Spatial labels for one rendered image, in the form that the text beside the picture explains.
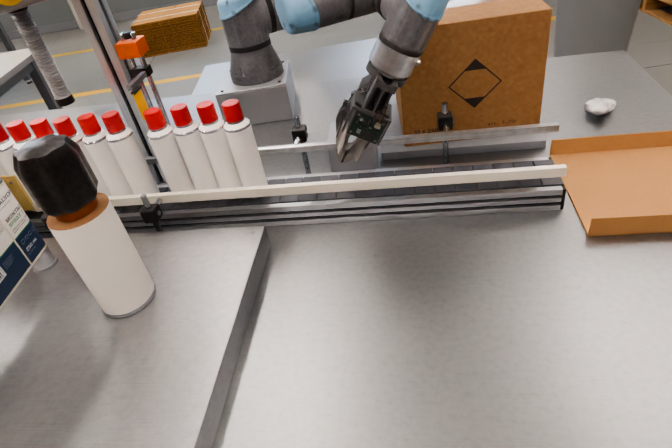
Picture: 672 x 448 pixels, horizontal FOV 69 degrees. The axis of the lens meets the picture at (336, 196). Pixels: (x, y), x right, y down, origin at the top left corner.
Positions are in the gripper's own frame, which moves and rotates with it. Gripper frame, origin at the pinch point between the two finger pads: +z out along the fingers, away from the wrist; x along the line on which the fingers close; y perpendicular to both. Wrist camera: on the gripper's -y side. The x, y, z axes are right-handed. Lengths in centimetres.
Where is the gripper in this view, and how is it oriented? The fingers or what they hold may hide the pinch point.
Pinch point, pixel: (344, 154)
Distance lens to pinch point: 94.4
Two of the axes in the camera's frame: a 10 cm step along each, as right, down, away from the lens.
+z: -3.6, 7.2, 5.9
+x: 9.3, 3.4, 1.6
